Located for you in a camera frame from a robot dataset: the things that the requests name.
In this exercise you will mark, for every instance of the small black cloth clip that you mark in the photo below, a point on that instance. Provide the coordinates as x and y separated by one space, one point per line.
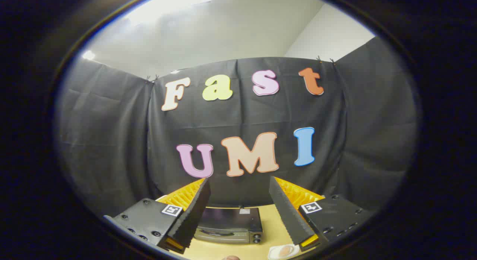
319 59
152 79

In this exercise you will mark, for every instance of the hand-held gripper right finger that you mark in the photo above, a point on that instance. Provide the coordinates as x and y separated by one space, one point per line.
287 211

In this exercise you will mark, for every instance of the black toaster oven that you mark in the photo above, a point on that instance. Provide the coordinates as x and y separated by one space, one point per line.
231 219

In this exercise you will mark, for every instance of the white rectangular plate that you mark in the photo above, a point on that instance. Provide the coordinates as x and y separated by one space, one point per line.
272 254

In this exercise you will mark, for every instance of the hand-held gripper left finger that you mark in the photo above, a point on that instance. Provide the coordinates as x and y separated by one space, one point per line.
193 215

